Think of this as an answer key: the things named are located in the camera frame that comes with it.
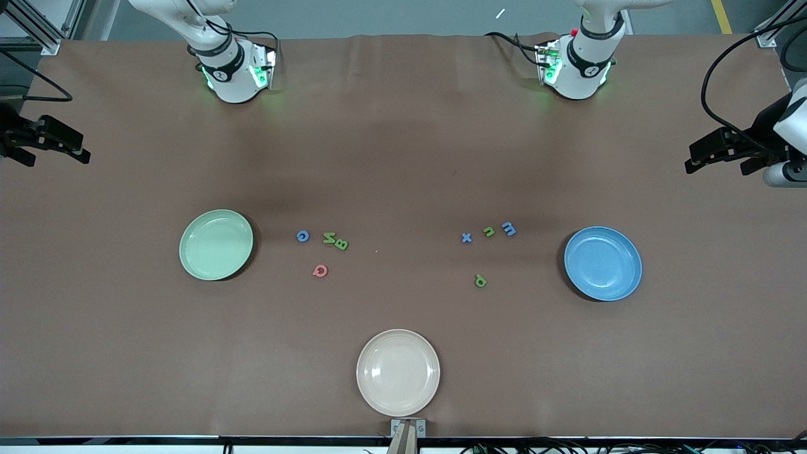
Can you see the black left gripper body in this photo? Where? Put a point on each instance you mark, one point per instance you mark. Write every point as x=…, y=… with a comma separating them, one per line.
x=758, y=130

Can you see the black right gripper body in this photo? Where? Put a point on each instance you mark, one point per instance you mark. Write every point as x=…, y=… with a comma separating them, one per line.
x=14, y=130

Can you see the blue letter m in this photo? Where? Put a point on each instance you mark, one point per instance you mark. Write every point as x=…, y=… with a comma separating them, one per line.
x=510, y=232

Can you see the blue letter G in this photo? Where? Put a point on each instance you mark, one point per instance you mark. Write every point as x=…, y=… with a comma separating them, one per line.
x=298, y=236

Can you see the green letter p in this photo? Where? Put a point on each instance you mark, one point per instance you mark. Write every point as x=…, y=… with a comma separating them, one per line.
x=476, y=277

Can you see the pink letter Q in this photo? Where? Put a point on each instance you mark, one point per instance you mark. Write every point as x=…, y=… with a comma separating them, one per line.
x=316, y=272

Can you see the green letter B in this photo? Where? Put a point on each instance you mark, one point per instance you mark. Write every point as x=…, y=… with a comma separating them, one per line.
x=341, y=244

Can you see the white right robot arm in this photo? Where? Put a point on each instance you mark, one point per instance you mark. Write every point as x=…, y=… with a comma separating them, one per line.
x=233, y=82

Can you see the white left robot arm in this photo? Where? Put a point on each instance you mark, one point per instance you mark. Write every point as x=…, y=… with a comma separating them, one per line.
x=583, y=75

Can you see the blue round plate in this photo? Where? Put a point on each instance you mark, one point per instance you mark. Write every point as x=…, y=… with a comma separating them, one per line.
x=602, y=263

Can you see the light green round plate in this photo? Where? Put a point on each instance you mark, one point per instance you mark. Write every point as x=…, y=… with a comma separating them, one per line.
x=216, y=244

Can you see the brown table cover sheet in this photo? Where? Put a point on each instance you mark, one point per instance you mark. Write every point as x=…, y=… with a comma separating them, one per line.
x=403, y=157

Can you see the beige round plate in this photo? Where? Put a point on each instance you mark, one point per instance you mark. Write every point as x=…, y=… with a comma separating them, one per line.
x=398, y=372

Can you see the aluminium frame post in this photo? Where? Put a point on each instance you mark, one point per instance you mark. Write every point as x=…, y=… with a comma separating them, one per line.
x=47, y=41
x=770, y=34

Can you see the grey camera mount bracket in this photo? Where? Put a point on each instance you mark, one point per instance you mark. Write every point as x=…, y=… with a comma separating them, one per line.
x=408, y=429

